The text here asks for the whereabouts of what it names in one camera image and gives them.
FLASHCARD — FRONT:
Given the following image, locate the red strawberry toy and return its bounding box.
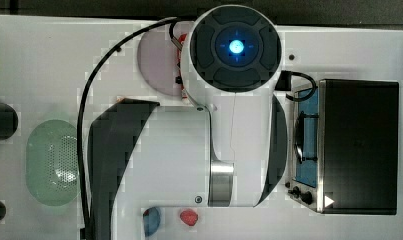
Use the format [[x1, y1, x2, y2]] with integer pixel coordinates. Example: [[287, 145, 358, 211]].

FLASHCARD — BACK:
[[179, 209, 198, 227]]

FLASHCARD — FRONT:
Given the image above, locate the red ketchup bottle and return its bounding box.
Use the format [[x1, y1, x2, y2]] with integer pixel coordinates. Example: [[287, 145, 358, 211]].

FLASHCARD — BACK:
[[175, 50, 190, 105]]

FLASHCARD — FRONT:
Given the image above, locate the blue cup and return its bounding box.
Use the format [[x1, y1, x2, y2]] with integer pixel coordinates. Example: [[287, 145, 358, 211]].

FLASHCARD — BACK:
[[143, 207, 161, 237]]

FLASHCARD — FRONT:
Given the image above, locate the green perforated colander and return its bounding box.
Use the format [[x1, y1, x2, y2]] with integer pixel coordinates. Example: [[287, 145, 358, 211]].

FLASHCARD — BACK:
[[26, 120, 79, 206]]

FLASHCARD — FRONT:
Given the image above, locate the silver black toaster oven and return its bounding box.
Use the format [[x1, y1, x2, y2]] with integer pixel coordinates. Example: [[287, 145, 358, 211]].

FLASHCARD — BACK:
[[286, 79, 399, 215]]

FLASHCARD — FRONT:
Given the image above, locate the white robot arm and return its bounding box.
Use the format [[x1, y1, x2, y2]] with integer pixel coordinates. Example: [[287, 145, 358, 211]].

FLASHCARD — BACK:
[[86, 5, 288, 240]]

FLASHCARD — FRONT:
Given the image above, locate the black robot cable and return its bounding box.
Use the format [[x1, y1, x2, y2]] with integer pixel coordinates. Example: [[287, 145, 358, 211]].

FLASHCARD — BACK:
[[76, 17, 181, 240]]

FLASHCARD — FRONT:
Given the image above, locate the grey round plate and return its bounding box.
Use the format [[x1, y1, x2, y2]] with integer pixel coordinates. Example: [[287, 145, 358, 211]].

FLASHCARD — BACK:
[[137, 25, 181, 97]]

